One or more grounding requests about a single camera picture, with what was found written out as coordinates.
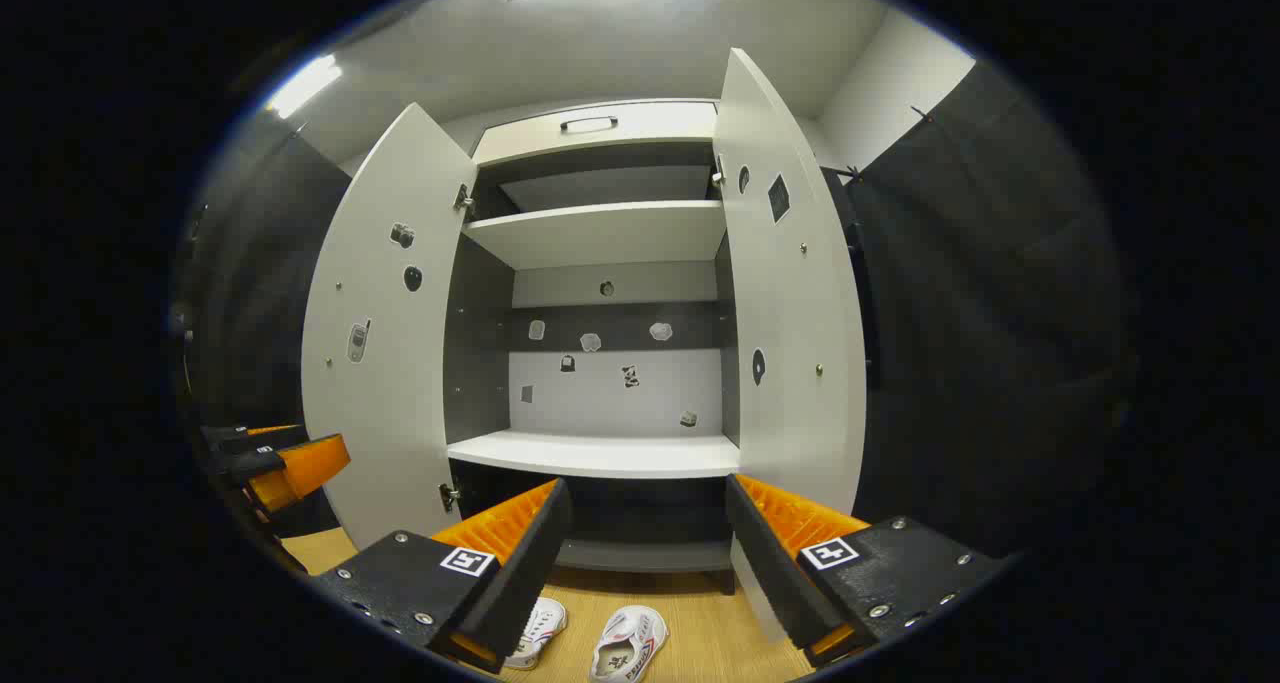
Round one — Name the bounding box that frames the white shoe cabinet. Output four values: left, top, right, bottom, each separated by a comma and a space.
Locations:
443, 98, 743, 596

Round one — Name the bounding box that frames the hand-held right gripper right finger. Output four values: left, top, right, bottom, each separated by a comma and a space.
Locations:
725, 473, 1006, 669

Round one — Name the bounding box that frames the small ceiling light panel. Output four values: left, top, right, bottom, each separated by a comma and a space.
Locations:
265, 55, 343, 120

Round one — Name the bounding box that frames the white striped shoe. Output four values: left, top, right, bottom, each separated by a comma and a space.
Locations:
503, 596, 569, 671
588, 605, 669, 683

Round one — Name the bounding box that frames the black backdrop cloth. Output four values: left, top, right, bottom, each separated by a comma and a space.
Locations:
820, 58, 1141, 564
172, 123, 353, 539

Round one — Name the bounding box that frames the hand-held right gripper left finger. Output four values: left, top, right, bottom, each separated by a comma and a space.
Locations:
310, 478, 573, 676

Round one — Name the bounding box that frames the white cabinet drawer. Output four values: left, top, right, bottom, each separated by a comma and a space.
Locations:
472, 101, 719, 167

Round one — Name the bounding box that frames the white cabinet door cat sticker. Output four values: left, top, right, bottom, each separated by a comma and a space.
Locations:
712, 48, 869, 644

